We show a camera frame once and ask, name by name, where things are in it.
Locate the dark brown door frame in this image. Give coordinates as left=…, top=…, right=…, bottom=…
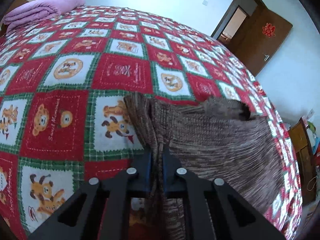
left=211, top=0, right=266, bottom=46

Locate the red checkered cartoon bedspread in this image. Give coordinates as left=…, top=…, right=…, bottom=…
left=1, top=6, right=302, bottom=239

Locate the folded purple blanket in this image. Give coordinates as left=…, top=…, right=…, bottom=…
left=3, top=0, right=85, bottom=33

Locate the brown knitted sweater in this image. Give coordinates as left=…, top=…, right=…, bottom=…
left=124, top=92, right=284, bottom=239

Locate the wooden bedside cabinet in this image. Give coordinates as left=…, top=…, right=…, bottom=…
left=289, top=118, right=316, bottom=205

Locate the brown wooden door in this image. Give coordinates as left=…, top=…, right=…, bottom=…
left=227, top=8, right=293, bottom=76

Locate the red paper door decoration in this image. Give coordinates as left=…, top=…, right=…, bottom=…
left=262, top=23, right=276, bottom=37

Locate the silver door handle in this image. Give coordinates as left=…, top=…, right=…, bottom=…
left=264, top=54, right=270, bottom=62

